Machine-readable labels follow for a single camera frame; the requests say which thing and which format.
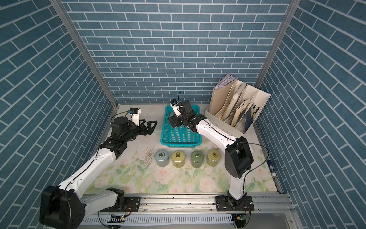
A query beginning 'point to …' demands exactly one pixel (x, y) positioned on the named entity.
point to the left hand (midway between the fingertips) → (154, 121)
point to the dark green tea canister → (197, 159)
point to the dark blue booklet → (249, 118)
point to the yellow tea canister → (178, 159)
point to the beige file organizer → (234, 107)
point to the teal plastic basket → (179, 137)
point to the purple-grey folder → (225, 80)
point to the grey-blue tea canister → (161, 158)
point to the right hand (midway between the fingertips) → (176, 115)
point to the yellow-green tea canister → (213, 157)
